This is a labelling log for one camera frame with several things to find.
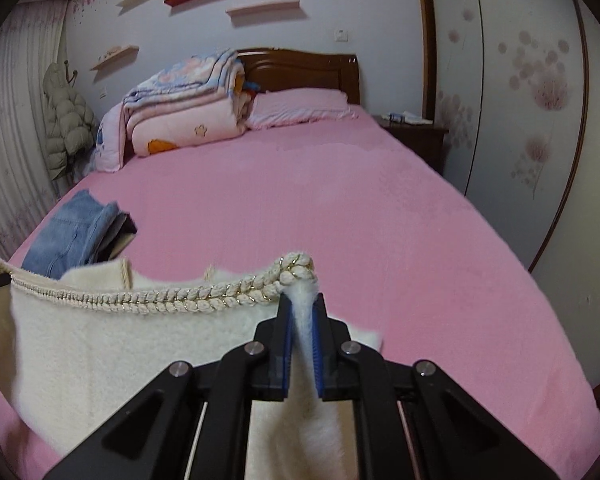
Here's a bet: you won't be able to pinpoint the floral print wardrobe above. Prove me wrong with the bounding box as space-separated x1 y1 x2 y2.
415 0 600 401

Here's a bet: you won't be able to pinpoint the small pillow with blue print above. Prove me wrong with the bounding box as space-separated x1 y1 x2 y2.
94 102 131 173

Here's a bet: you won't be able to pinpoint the folded floral quilt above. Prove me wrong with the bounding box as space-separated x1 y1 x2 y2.
122 49 246 116

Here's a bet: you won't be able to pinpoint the dark wooden nightstand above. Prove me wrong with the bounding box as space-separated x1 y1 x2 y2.
372 114 449 176

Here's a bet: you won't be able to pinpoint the white striped curtain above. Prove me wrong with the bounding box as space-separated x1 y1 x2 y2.
0 0 76 261

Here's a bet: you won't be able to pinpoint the beige puffer jacket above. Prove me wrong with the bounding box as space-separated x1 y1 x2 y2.
42 62 101 181

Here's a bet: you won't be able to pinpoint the pink pillow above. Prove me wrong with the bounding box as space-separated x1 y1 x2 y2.
245 88 359 131

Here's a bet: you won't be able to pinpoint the white fuzzy cardigan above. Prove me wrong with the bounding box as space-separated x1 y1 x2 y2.
0 251 383 480

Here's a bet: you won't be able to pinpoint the pink bed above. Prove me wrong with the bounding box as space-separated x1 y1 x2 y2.
0 102 600 480

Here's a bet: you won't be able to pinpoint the folded blue jeans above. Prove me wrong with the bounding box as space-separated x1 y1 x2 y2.
21 190 121 281

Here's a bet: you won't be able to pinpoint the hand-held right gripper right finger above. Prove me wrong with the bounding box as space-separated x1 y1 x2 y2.
312 292 561 480

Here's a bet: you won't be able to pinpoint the dark wooden headboard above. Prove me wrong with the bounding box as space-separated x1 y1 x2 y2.
236 48 361 106

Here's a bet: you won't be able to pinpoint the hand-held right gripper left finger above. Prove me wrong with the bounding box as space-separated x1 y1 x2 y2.
42 292 293 480

